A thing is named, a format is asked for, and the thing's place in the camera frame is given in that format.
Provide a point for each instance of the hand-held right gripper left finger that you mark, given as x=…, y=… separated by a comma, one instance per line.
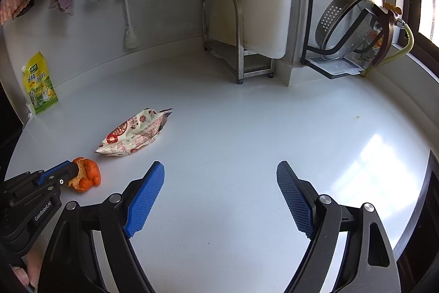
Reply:
x=144, y=200

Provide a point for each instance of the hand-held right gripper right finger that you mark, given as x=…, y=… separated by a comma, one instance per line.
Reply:
x=296, y=200

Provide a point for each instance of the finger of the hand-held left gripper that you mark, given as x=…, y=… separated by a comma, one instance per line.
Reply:
x=67, y=179
x=55, y=173

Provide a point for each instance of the orange peel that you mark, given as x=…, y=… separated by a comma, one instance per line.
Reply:
x=89, y=176

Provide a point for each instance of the person's left hand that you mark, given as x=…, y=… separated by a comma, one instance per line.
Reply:
x=32, y=265

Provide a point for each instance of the red patterned snack packet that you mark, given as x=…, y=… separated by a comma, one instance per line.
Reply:
x=133, y=135

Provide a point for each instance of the yellow seasoning pouch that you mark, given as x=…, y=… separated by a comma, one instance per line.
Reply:
x=41, y=87

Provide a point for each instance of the stainless steel stand rack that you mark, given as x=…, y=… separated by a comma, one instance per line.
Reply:
x=253, y=68

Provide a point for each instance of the steel pot lid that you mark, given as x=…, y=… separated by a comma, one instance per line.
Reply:
x=343, y=18

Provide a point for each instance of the window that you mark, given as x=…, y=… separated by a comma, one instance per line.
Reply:
x=428, y=11

